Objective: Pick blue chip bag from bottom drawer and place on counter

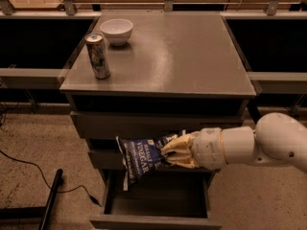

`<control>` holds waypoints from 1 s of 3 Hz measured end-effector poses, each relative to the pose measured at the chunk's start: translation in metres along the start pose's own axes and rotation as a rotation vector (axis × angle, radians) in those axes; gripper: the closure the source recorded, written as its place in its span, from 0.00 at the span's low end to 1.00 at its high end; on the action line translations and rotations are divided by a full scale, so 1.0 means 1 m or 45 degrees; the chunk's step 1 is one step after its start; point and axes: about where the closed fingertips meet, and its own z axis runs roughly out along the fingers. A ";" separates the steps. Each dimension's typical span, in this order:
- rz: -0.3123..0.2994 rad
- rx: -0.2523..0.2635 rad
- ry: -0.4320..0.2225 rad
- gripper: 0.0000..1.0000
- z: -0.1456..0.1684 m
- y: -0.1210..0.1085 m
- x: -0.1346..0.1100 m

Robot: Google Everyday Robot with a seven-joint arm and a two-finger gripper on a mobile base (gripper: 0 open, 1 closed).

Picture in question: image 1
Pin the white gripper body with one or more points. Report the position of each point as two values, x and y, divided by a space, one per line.
207 148

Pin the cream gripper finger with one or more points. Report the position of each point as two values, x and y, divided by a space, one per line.
185 160
182 144

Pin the blue chip bag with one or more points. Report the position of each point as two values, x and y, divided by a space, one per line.
142 156

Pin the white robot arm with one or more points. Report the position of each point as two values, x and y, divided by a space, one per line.
276 140

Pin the grey open bottom drawer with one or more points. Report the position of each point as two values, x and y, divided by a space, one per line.
164 200

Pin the grey middle drawer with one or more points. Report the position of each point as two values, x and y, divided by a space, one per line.
109 159

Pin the grey drawer cabinet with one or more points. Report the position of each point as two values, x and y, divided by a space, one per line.
175 63

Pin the grey top drawer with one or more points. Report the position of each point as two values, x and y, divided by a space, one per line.
107 126

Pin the white ceramic bowl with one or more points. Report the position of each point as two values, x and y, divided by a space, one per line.
117 31

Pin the tall printed drink can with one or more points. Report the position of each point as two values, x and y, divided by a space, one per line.
97 54

